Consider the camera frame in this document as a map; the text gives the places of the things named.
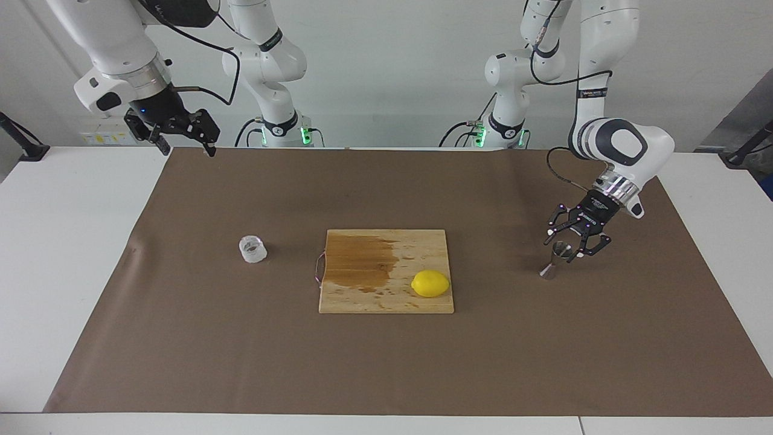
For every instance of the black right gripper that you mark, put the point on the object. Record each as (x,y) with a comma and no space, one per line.
(163,110)

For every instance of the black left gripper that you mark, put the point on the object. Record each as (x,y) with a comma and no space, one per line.
(596,212)

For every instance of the steel double jigger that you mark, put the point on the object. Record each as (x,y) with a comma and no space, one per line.
(549,272)

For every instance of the clear faceted glass cup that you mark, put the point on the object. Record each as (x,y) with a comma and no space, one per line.
(252,254)

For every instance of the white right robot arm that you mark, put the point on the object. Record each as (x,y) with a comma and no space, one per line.
(115,42)

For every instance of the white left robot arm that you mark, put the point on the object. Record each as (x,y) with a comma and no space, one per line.
(622,145)

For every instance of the yellow lemon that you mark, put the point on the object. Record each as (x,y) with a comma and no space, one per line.
(430,284)

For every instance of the blue object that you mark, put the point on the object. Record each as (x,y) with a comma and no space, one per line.
(769,188)

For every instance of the wooden cutting board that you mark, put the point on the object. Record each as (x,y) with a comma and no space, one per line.
(386,299)

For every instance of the brown paper table mat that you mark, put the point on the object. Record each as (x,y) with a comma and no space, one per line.
(241,362)

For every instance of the white wall socket box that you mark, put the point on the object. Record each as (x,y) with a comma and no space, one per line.
(109,130)

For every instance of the black camera stand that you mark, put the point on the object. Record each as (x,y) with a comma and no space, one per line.
(740,158)
(33,151)

